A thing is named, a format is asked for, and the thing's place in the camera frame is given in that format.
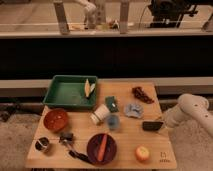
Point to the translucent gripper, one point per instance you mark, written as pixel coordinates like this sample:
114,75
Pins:
162,122

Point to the black eraser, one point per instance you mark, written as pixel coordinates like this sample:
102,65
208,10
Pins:
151,125

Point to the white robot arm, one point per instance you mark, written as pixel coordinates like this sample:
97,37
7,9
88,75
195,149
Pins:
188,106

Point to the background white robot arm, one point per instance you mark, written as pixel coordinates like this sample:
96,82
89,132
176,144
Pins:
89,11

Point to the red yellow apple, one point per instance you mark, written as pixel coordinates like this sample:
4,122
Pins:
142,153

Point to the crumpled blue cloth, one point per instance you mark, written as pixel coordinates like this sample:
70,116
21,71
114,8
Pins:
133,110

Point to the wooden table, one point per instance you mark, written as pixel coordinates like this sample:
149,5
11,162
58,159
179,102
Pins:
128,137

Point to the dark red grapes bunch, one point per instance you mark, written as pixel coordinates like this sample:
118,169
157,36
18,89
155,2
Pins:
141,95

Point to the blue small cup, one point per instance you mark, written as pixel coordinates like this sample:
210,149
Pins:
113,122

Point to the orange carrot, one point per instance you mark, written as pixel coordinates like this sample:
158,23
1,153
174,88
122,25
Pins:
102,148

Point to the white cup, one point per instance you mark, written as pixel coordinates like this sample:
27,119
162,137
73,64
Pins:
100,114

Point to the black binder clip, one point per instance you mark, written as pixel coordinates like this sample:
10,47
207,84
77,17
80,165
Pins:
66,138

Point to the green plastic tray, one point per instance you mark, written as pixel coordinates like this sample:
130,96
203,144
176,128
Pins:
67,91

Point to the red bowl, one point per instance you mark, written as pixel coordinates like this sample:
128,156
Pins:
56,120

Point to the black machine in background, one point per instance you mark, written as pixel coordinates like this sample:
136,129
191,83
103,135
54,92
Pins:
170,13

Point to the metal cup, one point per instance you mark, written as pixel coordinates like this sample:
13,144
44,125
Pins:
42,144

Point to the black handled tool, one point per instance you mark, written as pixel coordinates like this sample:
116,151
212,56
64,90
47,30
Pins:
80,156

